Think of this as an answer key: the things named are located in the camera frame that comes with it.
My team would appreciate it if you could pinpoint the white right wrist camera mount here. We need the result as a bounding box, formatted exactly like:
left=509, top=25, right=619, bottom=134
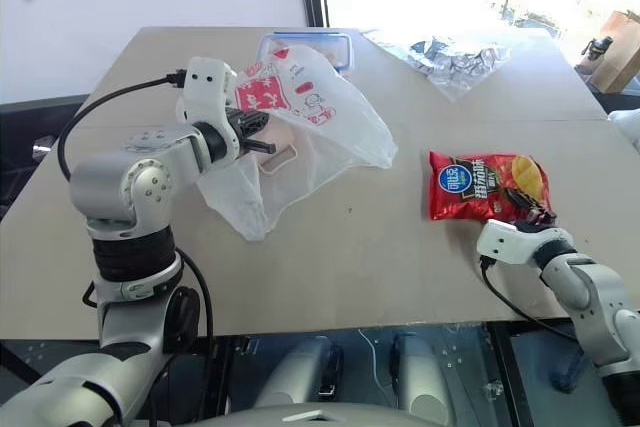
left=475, top=219, right=575, bottom=268

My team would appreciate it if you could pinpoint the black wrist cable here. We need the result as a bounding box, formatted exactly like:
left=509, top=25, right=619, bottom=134
left=56, top=69, right=189, bottom=183
left=478, top=253, right=581, bottom=343

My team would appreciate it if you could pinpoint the blue-rimmed clear container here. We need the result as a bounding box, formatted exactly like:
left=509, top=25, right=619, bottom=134
left=257, top=31, right=354, bottom=74

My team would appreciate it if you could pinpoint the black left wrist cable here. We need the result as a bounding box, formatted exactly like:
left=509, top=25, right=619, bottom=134
left=56, top=69, right=189, bottom=183

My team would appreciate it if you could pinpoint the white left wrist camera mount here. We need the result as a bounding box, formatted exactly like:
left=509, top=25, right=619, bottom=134
left=175, top=55, right=240, bottom=158

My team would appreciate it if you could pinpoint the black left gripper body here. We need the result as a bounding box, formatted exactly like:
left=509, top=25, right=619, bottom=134
left=223, top=105, right=267, bottom=156

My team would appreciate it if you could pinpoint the red potato chip bag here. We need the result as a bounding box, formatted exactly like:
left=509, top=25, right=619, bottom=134
left=427, top=148, right=554, bottom=223

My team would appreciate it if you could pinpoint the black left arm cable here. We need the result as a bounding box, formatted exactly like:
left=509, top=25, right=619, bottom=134
left=82, top=248, right=217, bottom=427

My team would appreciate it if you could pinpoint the white red-printed plastic bag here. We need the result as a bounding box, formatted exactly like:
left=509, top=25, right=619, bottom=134
left=196, top=43, right=400, bottom=243

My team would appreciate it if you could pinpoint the blue object under table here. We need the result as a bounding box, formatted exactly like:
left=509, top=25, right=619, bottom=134
left=548, top=345, right=587, bottom=394

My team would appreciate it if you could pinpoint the silver robot torso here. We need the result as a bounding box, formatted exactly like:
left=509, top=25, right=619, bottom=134
left=197, top=400, right=454, bottom=427

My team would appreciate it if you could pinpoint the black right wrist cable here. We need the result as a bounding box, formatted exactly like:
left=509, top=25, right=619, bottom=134
left=478, top=253, right=581, bottom=343

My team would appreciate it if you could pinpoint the white rounded object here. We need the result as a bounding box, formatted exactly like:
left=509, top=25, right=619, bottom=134
left=606, top=107, right=640, bottom=154

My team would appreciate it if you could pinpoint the crumpled clear plastic bag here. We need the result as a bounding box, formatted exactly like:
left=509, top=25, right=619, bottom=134
left=363, top=29, right=517, bottom=104

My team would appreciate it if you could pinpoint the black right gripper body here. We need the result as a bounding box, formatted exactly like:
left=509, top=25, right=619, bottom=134
left=513, top=214, right=559, bottom=236

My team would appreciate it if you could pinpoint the black and yellow device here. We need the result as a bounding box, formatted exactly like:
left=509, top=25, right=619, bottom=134
left=581, top=36, right=615, bottom=61

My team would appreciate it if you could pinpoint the beige item inside bag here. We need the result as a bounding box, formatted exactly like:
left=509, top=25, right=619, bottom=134
left=257, top=115, right=302, bottom=176

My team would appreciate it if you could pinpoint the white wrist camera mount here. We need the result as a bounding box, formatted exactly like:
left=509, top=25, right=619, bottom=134
left=475, top=219, right=575, bottom=268
left=175, top=55, right=240, bottom=158

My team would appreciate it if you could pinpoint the silver robot leg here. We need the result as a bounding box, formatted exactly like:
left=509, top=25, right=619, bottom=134
left=388, top=332, right=460, bottom=426
left=253, top=335, right=346, bottom=413

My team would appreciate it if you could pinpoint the dark furniture beside table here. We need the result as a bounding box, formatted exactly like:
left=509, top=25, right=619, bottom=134
left=0, top=93, right=99, bottom=222

